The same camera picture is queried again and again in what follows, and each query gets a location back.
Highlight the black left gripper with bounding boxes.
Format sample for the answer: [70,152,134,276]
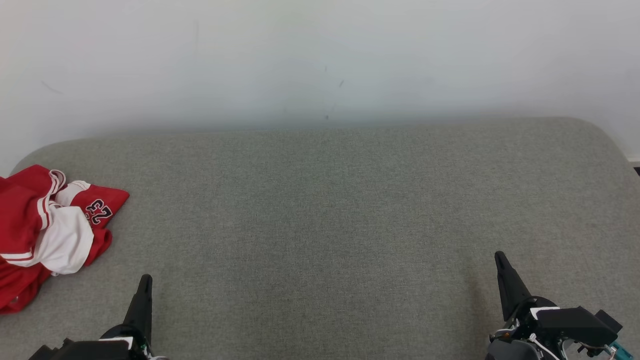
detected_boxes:
[101,274,153,360]

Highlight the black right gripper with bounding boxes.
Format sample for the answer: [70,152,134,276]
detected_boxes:
[494,251,557,342]

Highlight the red jersey shirt white sleeves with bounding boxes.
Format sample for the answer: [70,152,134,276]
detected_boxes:
[0,165,96,315]

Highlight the grey fabric panel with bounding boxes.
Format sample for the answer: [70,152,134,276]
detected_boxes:
[0,116,640,360]

